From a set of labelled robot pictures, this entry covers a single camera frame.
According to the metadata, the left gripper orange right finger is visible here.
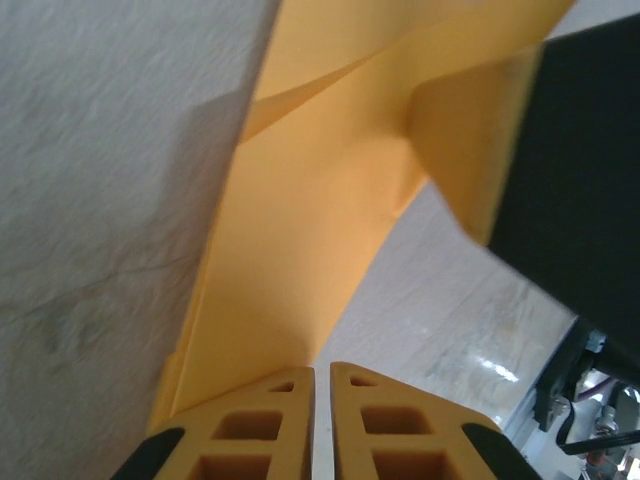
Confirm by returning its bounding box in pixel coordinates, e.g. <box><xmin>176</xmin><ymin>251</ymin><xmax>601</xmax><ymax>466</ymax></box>
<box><xmin>329</xmin><ymin>361</ymin><xmax>531</xmax><ymax>480</ymax></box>

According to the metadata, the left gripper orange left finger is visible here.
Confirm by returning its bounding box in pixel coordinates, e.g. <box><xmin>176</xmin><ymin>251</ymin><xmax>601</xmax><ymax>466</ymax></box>
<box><xmin>109</xmin><ymin>365</ymin><xmax>316</xmax><ymax>480</ymax></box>

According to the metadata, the orange paper sheet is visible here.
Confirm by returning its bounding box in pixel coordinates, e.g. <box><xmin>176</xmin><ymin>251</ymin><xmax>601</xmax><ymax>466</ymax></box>
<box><xmin>148</xmin><ymin>0</ymin><xmax>577</xmax><ymax>429</ymax></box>

